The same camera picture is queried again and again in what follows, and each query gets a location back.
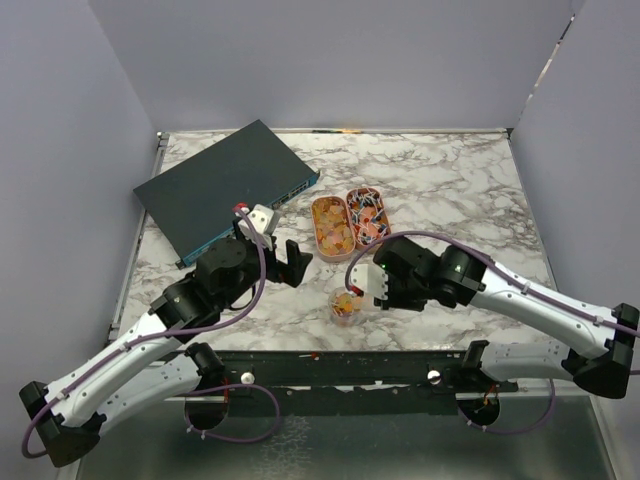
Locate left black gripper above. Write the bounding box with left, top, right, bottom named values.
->
left=219, top=218, right=312, bottom=310

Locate pink tray of popsicle candies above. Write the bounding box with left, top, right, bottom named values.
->
left=311, top=196, right=355, bottom=262

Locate clear plastic jar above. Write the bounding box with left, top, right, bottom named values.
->
left=328, top=287, right=365, bottom=327

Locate pink tray of lollipops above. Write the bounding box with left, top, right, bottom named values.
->
left=345, top=187, right=391, bottom=250

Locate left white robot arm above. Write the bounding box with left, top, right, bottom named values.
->
left=19, top=237, right=313, bottom=468

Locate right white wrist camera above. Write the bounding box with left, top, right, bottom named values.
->
left=349, top=264, right=389, bottom=301

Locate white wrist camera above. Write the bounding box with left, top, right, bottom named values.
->
left=349, top=264, right=389, bottom=301
left=235, top=203, right=279, bottom=250

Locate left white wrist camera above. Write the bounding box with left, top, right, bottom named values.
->
left=235, top=203, right=279, bottom=250

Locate dark blue network switch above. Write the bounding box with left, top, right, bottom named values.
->
left=134, top=120, right=320, bottom=269

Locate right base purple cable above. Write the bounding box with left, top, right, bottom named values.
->
left=457, top=379, right=556, bottom=435

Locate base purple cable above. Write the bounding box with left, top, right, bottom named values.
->
left=457, top=379, right=556, bottom=435
left=185, top=381, right=281, bottom=443

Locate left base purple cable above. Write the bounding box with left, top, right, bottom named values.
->
left=185, top=381, right=281, bottom=443

